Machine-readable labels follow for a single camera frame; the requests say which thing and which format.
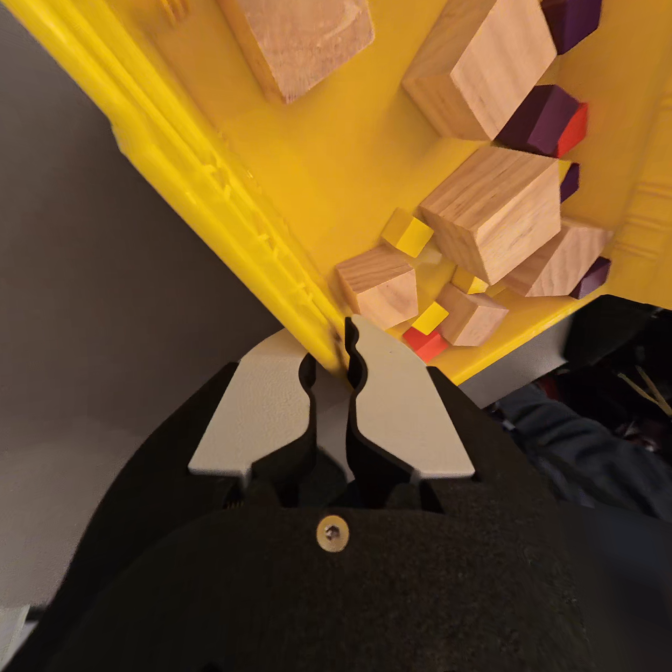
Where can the grey mat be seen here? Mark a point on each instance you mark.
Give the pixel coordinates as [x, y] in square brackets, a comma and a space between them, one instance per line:
[78, 262]

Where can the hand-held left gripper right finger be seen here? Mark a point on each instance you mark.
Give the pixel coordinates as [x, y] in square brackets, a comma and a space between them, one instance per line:
[409, 414]

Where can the pile of coloured wooden cubes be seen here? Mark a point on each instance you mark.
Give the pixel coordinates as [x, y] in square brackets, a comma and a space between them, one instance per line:
[498, 220]

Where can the person's jeans leg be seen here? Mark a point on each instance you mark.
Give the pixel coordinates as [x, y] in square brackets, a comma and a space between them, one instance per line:
[593, 456]

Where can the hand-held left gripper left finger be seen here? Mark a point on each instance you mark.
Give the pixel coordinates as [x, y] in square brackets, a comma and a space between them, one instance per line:
[252, 414]

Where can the yellow plastic box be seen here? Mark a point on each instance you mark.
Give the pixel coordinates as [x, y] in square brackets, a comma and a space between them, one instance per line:
[315, 157]

